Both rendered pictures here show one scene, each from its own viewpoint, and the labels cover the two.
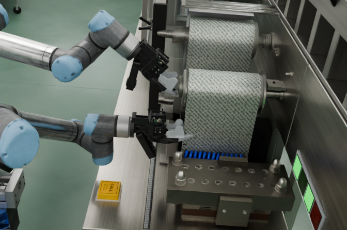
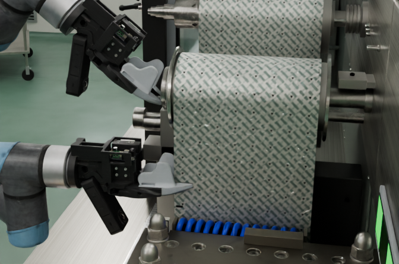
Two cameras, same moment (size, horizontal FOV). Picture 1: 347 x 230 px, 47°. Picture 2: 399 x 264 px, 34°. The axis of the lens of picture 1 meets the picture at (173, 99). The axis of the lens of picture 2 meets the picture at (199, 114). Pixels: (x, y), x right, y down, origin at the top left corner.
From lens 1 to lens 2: 44 cm
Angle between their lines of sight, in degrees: 15
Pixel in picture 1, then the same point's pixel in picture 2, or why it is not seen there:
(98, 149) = (13, 210)
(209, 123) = (222, 159)
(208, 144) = (225, 206)
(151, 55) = (104, 22)
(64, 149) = not seen: outside the picture
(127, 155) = (88, 241)
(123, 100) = not seen: hidden behind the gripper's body
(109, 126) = (29, 162)
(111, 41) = not seen: outside the picture
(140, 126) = (90, 165)
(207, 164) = (218, 243)
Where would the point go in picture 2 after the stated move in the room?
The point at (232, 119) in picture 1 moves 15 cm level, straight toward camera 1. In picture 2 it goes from (268, 149) to (240, 186)
